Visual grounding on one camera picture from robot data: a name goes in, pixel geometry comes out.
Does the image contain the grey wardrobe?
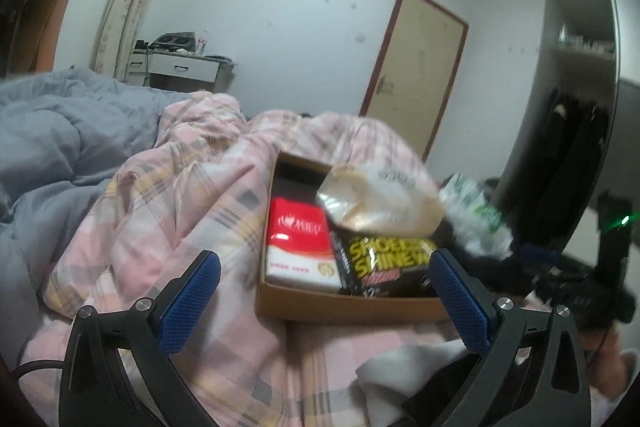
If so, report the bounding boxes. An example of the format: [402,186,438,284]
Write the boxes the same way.
[492,0,640,253]

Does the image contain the black yellow wipes pack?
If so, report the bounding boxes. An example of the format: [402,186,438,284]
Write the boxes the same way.
[330,229,441,298]

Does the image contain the cardboard box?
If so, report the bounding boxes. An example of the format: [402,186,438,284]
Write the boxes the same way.
[255,151,453,325]

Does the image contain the beige tissue pack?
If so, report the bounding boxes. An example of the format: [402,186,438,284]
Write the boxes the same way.
[316,164,446,238]

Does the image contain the white green-printed plastic bag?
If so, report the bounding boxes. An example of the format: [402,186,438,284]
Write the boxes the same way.
[439,173,513,258]

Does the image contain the wooden doorway frame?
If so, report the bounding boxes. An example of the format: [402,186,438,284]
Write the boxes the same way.
[10,0,96,78]

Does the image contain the grey blanket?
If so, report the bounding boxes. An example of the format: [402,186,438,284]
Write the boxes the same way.
[0,67,201,358]

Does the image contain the red white tissue pack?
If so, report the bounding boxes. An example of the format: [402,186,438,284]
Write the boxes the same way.
[264,198,343,293]

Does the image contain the person's right hand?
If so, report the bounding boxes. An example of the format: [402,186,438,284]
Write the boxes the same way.
[580,324,640,405]

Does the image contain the dark hanging clothes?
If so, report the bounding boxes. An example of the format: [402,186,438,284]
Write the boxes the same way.
[515,87,611,248]

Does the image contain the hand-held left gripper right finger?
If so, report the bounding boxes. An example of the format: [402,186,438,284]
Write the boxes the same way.
[427,248,593,427]

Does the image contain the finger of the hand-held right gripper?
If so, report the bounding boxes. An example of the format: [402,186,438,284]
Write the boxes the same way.
[517,243,598,280]

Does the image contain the black sock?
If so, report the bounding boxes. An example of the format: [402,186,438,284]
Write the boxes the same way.
[470,252,543,299]

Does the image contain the black tray on nightstand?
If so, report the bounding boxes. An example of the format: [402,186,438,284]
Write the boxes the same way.
[150,32,196,52]

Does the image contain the pink plaid blanket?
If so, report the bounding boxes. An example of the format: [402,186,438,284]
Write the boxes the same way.
[20,92,551,427]

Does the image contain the white nightstand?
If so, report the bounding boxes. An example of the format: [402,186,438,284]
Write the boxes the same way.
[125,32,236,95]

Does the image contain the beige door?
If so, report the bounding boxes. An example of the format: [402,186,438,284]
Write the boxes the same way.
[359,0,470,162]

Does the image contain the black cable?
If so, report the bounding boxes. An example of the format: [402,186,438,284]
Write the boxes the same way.
[12,347,68,380]

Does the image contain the white sock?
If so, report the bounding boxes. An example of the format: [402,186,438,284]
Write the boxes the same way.
[360,339,471,408]

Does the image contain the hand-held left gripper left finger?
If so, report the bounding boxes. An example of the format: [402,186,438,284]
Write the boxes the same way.
[59,249,222,427]

